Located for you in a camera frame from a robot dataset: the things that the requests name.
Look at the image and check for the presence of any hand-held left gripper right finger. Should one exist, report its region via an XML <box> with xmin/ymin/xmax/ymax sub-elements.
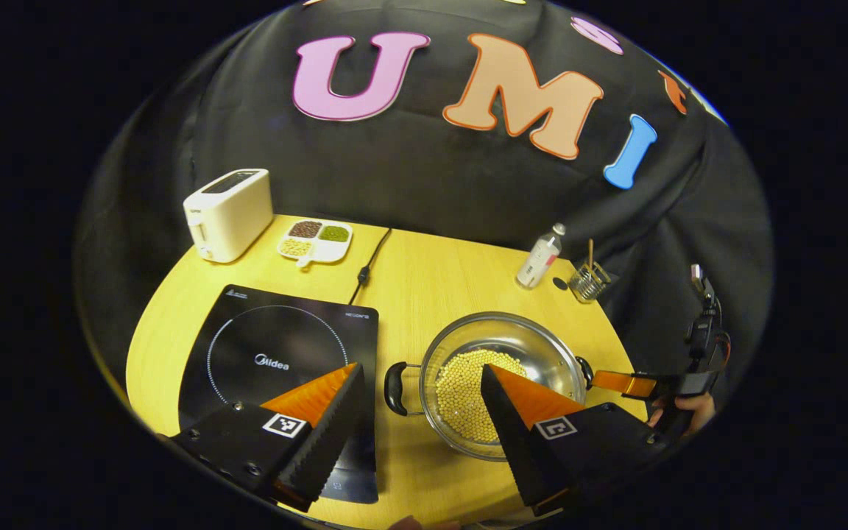
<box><xmin>480</xmin><ymin>364</ymin><xmax>671</xmax><ymax>516</ymax></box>

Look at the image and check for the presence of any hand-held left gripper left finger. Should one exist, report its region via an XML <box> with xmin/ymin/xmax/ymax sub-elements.
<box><xmin>170</xmin><ymin>362</ymin><xmax>366</xmax><ymax>514</ymax></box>

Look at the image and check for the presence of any steel pot with black handles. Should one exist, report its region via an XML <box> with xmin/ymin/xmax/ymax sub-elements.
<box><xmin>384</xmin><ymin>311</ymin><xmax>596</xmax><ymax>462</ymax></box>

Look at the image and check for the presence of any black induction cooktop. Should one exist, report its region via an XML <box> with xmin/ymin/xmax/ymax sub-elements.
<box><xmin>177</xmin><ymin>285</ymin><xmax>381</xmax><ymax>505</ymax></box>

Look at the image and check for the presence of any pile of yellow soybeans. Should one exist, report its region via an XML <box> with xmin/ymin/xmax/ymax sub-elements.
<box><xmin>435</xmin><ymin>350</ymin><xmax>528</xmax><ymax>442</ymax></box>

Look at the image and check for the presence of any clear glass holder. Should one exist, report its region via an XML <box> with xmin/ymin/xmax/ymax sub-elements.
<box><xmin>568</xmin><ymin>259</ymin><xmax>612</xmax><ymax>304</ymax></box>

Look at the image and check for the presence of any clear bottle with pink label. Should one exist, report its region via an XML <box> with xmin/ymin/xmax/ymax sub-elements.
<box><xmin>516</xmin><ymin>224</ymin><xmax>567</xmax><ymax>289</ymax></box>

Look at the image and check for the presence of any white divided bean dish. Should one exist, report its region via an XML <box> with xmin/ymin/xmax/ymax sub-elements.
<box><xmin>278</xmin><ymin>219</ymin><xmax>354</xmax><ymax>268</ymax></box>

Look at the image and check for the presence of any white toaster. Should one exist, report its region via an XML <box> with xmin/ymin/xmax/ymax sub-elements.
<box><xmin>183</xmin><ymin>169</ymin><xmax>275</xmax><ymax>264</ymax></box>

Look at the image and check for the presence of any black power cable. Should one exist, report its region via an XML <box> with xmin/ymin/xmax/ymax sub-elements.
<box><xmin>349</xmin><ymin>228</ymin><xmax>393</xmax><ymax>305</ymax></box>

